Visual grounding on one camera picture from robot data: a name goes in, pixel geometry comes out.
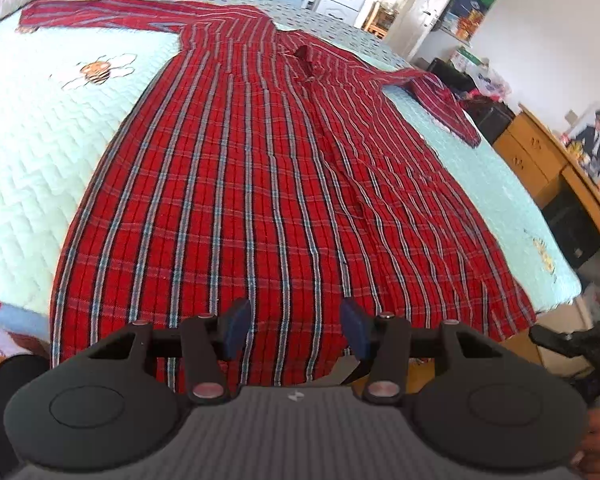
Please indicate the wooden desk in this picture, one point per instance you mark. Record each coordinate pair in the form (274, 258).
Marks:
(525, 150)

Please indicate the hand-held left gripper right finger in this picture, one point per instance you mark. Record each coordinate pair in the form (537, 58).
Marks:
(355, 327)

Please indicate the white plastic bag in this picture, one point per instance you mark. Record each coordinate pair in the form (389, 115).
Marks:
(492, 80)

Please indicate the person's black clothing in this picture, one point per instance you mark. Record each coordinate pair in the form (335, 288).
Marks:
(5, 400)

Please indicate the shelf with colourful bags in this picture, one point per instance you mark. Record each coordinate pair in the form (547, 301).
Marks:
(475, 0)

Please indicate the wooden chair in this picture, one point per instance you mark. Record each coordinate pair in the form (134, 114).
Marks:
(380, 20)

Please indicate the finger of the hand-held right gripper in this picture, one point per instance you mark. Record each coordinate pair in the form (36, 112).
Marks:
(555, 342)

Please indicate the black computer tower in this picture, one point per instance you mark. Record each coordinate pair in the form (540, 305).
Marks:
(572, 230)

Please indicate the uniformed figure portrait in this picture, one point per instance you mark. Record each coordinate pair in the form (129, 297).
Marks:
(597, 140)

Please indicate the white door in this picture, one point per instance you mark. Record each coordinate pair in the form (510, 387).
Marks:
(430, 10)

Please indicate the green white carton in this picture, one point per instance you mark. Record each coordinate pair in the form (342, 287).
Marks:
(467, 57)

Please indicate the red plaid dress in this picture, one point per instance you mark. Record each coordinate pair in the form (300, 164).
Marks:
(255, 185)

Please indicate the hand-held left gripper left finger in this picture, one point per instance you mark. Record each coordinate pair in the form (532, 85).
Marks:
(237, 325)

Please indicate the black bag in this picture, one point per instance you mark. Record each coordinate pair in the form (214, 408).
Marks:
(450, 75)
(490, 122)

